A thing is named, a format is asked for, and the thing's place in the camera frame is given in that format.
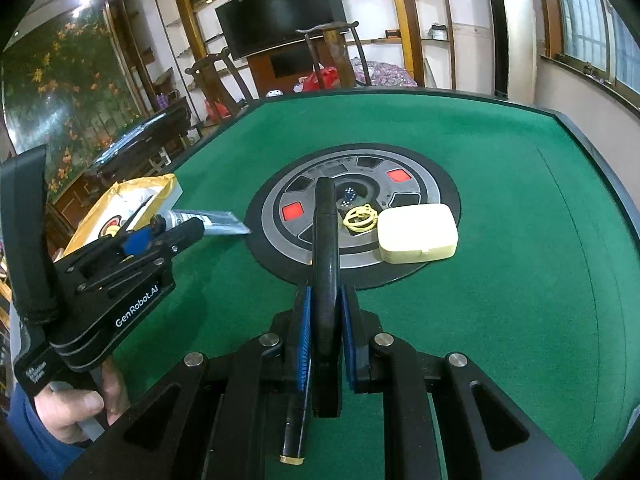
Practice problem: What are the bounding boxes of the purple floral cloth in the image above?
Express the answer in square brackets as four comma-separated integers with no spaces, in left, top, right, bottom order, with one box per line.
[350,57,417,88]

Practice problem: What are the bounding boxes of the flower wall painting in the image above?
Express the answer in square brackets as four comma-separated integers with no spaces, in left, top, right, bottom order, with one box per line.
[0,5,146,196]

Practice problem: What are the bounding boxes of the person's left hand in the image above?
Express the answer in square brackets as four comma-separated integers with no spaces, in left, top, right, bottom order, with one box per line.
[37,360,131,443]

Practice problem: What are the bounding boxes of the dark wooden chair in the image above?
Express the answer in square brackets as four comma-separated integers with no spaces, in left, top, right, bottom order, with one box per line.
[296,21,373,93]
[185,47,256,111]

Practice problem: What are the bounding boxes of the black marker with purple ends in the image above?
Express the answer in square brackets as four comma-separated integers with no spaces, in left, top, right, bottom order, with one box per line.
[310,177,346,418]

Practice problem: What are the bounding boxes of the black television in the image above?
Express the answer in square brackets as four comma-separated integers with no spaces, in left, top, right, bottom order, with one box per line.
[215,0,347,61]

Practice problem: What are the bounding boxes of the round table control panel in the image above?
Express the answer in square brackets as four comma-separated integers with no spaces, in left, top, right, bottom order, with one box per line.
[245,144,461,290]

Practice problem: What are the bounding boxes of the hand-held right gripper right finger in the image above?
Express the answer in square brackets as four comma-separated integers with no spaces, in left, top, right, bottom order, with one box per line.
[342,285,583,480]

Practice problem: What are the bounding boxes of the silver squeeze tube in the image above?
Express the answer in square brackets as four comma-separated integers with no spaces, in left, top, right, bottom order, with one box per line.
[152,210,251,237]

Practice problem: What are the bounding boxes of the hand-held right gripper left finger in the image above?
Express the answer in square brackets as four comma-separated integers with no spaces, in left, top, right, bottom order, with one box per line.
[65,287,313,480]

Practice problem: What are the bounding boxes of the cream plastic case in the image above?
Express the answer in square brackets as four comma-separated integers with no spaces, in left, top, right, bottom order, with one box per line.
[377,203,459,264]

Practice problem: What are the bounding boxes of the window with metal frame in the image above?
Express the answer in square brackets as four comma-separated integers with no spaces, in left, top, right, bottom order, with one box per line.
[547,0,640,106]

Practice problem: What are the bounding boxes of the dark side table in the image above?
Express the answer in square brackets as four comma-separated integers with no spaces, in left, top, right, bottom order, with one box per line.
[82,95,193,181]

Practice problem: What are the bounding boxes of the wooden television cabinet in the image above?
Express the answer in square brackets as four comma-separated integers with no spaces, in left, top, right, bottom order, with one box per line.
[247,40,321,96]

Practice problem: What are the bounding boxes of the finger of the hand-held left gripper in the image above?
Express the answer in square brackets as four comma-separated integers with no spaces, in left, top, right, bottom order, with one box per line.
[53,226,156,282]
[75,217,206,295]

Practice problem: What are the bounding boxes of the yellow rubber bands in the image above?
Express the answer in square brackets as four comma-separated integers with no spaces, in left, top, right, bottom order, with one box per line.
[342,203,379,233]

